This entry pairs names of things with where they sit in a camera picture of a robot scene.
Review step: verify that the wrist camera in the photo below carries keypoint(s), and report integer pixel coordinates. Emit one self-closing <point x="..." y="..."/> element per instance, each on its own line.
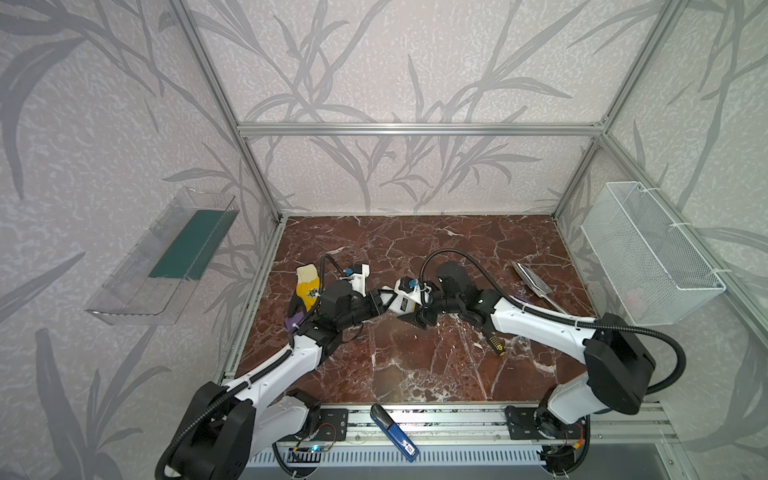
<point x="357" y="275"/>
<point x="410" y="289"/>

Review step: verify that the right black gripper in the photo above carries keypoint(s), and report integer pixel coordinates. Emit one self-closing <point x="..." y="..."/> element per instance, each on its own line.
<point x="429" y="306"/>

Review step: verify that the white wire mesh basket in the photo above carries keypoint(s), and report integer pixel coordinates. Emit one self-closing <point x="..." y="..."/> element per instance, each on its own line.
<point x="655" y="270"/>

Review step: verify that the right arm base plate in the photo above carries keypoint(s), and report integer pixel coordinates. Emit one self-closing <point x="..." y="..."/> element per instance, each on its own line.
<point x="534" y="424"/>

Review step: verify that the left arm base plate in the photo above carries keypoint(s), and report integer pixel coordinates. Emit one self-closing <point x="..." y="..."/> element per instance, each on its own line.
<point x="331" y="426"/>

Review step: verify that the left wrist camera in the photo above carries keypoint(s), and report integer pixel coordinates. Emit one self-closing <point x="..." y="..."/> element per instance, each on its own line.
<point x="357" y="275"/>

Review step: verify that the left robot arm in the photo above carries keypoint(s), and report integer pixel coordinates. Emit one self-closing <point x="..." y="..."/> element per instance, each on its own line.
<point x="226" y="425"/>

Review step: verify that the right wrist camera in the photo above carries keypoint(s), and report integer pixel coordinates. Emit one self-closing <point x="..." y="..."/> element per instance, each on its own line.
<point x="410" y="289"/>

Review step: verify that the black yellow screwdriver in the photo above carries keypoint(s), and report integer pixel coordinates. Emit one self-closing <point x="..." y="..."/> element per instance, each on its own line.
<point x="497" y="346"/>

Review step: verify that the white remote red keypad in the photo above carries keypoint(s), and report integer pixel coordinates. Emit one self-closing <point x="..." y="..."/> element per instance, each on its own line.
<point x="396" y="303"/>

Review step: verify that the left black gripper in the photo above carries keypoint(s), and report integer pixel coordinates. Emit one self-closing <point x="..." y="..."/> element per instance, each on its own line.
<point x="372" y="301"/>

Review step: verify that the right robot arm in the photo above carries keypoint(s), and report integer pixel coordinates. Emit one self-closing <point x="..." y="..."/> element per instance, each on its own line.
<point x="623" y="364"/>

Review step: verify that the clear plastic wall bin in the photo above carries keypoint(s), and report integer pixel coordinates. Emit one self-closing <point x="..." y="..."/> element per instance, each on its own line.
<point x="155" y="281"/>

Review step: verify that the blue black utility knife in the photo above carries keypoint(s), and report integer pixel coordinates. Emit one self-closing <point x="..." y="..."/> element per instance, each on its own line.
<point x="393" y="432"/>

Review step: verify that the metal tongs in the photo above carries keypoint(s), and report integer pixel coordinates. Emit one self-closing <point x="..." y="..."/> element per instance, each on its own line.
<point x="536" y="284"/>

